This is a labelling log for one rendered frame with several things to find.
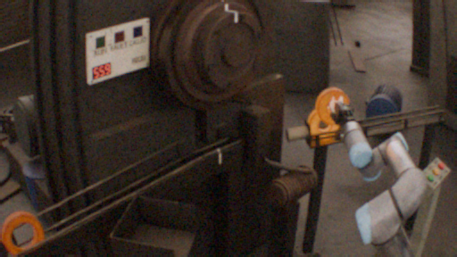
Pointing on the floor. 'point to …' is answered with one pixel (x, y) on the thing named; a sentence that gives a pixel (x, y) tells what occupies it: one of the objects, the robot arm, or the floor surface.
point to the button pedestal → (427, 208)
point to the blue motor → (384, 103)
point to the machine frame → (138, 122)
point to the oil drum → (303, 45)
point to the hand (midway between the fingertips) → (333, 102)
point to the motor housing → (286, 210)
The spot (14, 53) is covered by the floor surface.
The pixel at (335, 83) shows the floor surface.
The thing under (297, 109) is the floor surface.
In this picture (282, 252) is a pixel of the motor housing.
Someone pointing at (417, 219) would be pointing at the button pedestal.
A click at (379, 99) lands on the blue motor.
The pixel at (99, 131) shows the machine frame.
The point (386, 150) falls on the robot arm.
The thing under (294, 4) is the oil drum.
